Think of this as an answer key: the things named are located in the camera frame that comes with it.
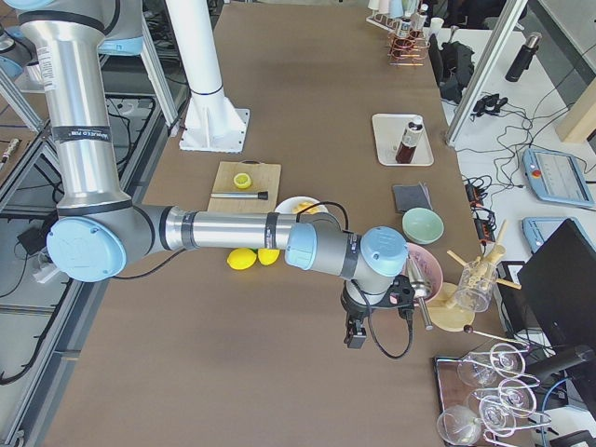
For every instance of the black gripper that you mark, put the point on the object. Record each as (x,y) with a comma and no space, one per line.
(352,309)

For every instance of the glazed twisted donut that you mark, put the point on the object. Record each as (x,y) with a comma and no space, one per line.
(307,208)

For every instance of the white round plate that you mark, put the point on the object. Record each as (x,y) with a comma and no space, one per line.
(295,204)

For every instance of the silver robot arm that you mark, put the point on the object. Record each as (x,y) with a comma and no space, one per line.
(100,231)

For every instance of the white rectangular tray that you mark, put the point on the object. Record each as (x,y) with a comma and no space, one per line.
(388,130)

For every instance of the wooden mug tree stand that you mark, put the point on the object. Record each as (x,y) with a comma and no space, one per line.
(455,306)

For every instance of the pink bowl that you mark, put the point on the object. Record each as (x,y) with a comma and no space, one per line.
(429,266)

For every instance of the mint green bowl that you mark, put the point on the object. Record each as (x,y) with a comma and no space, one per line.
(422,226)

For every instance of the wine glass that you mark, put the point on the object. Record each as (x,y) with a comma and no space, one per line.
(484,368)
(459,426)
(503,407)

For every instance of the clear glass mug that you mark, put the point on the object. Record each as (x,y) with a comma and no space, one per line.
(475,288)

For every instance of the whole yellow lemon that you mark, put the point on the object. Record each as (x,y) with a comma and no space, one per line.
(241,259)

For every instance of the grey folded cloth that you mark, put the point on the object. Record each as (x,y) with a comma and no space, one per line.
(412,196)

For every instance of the steel cylinder muddler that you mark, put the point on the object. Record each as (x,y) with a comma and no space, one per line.
(260,195)

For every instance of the wooden cutting board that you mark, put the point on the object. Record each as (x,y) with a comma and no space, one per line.
(254,186)

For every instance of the half lemon slice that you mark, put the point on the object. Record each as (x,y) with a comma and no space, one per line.
(242,180)

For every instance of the black monitor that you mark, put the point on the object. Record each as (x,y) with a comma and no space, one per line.
(558,283)

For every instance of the dark sauce bottle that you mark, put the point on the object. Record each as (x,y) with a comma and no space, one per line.
(409,140)

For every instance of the blue teach pendant tablet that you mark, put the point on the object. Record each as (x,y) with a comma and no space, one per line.
(556,177)

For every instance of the water bottle in rack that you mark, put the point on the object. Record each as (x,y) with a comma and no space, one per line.
(419,18)
(404,27)

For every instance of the black thermos bottle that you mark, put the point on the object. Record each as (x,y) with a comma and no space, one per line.
(524,57)

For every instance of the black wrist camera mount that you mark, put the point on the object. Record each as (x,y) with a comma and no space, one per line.
(400,295)

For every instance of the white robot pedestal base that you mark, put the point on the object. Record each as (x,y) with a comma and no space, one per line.
(212,123)

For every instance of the copper wire bottle rack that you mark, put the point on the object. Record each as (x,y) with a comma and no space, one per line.
(410,52)

